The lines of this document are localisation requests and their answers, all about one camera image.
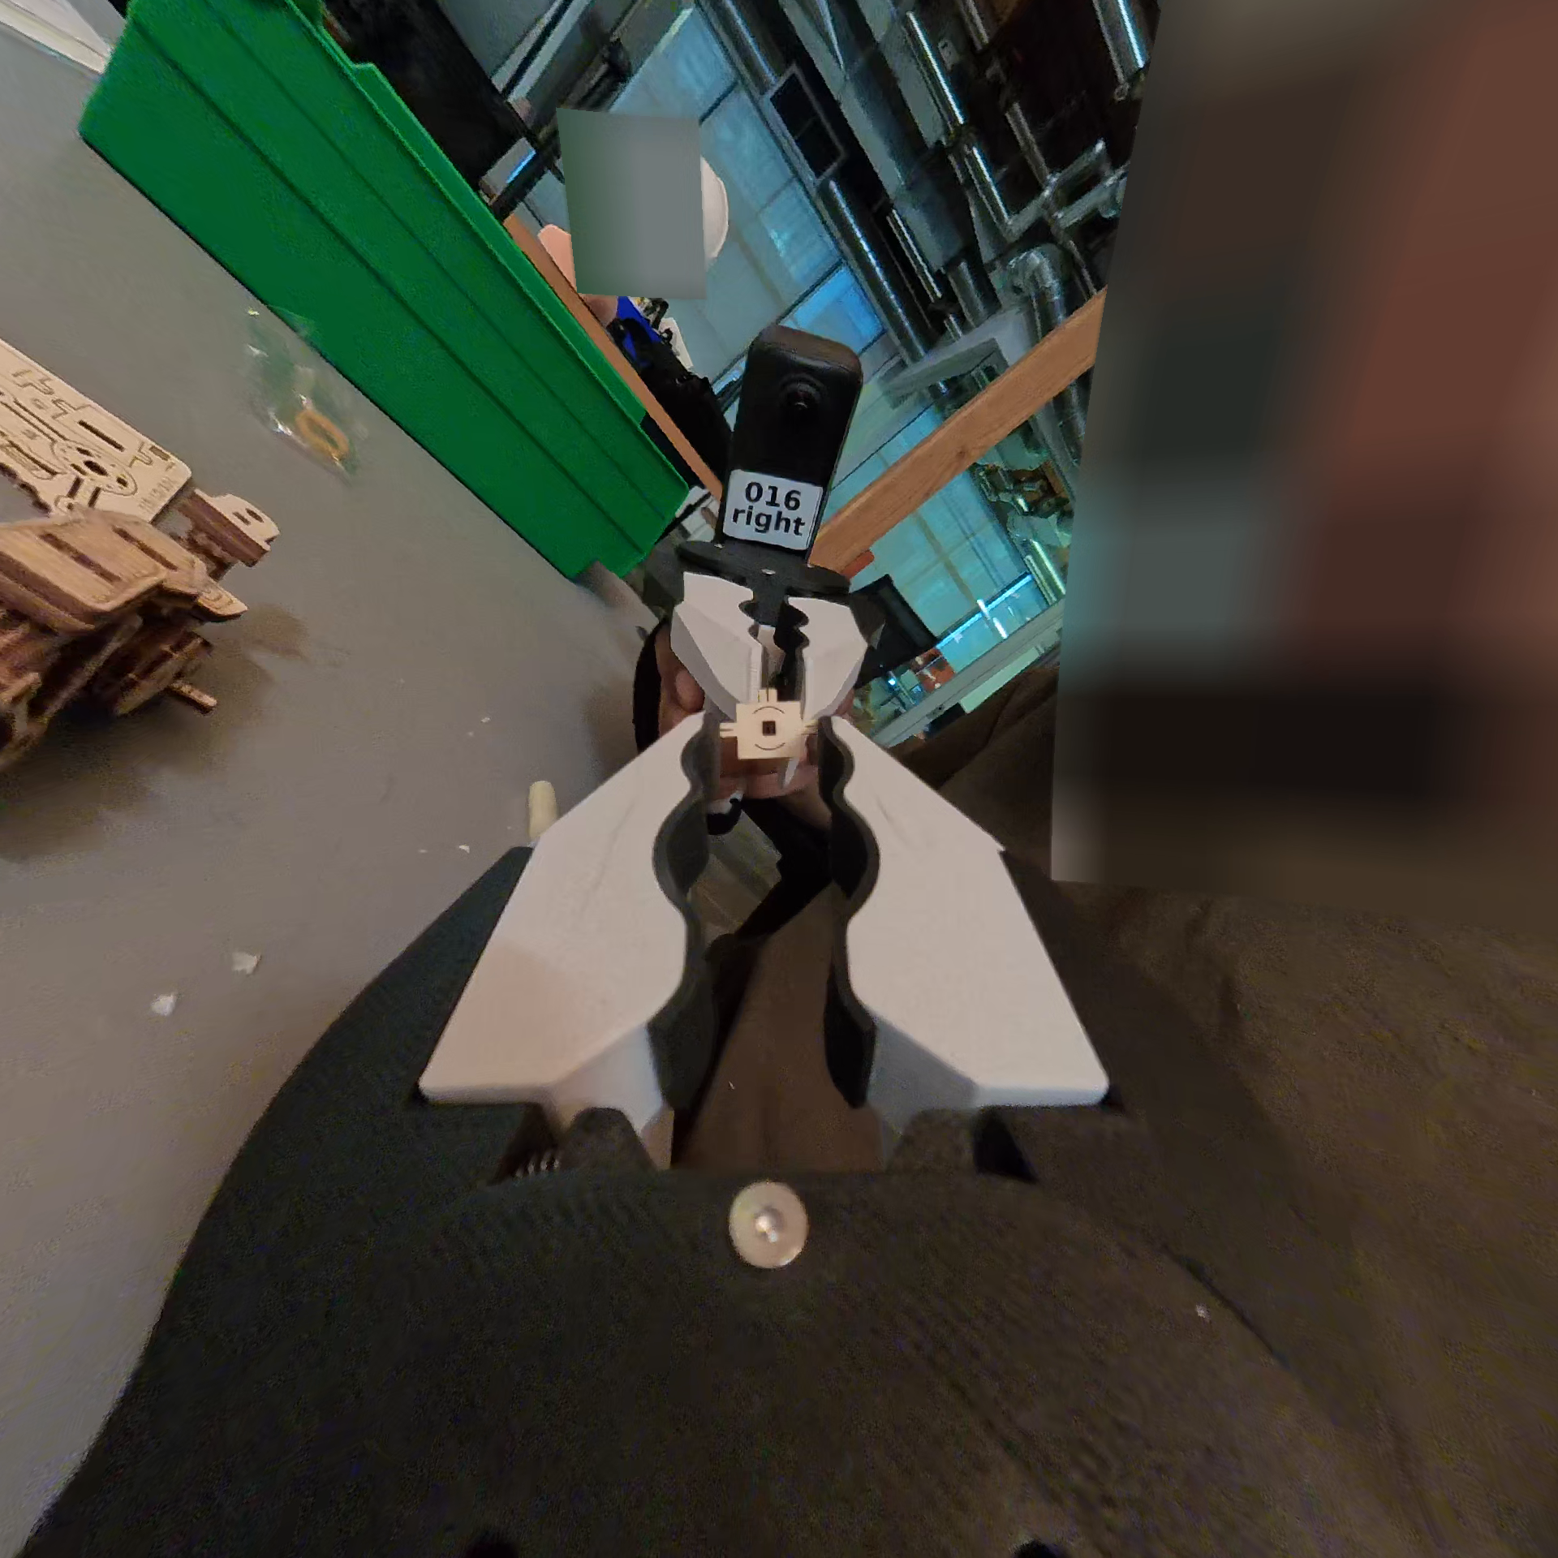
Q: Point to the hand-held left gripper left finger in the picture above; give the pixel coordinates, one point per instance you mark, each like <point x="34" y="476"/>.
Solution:
<point x="572" y="951"/>

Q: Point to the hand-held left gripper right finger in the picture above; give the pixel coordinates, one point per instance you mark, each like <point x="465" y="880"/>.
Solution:
<point x="962" y="962"/>

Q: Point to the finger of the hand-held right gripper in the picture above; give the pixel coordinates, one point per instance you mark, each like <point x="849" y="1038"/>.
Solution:
<point x="834" y="658"/>
<point x="724" y="646"/>

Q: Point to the small wooden puzzle piece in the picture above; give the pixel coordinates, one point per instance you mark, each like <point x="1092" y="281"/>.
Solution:
<point x="771" y="728"/>

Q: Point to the grey desk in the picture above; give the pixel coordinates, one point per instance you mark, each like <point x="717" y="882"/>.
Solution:
<point x="366" y="791"/>

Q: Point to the person's right hand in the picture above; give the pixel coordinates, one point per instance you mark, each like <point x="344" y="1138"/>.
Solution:
<point x="680" y="682"/>

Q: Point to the wooden beam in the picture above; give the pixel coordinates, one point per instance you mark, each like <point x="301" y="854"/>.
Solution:
<point x="975" y="426"/>

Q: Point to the silver ventilation pipes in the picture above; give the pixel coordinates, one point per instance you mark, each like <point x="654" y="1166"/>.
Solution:
<point x="1047" y="281"/>

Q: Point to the green plastic bin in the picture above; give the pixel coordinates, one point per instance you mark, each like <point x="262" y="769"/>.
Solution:
<point x="402" y="292"/>

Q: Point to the small clear plastic bag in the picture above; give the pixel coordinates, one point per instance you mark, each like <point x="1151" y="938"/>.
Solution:
<point x="305" y="402"/>

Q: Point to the wooden motorcycle model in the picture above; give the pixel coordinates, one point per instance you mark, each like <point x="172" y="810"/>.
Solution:
<point x="97" y="609"/>

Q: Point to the wooden puzzle sheet round holes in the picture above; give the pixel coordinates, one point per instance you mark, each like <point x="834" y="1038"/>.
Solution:
<point x="73" y="439"/>

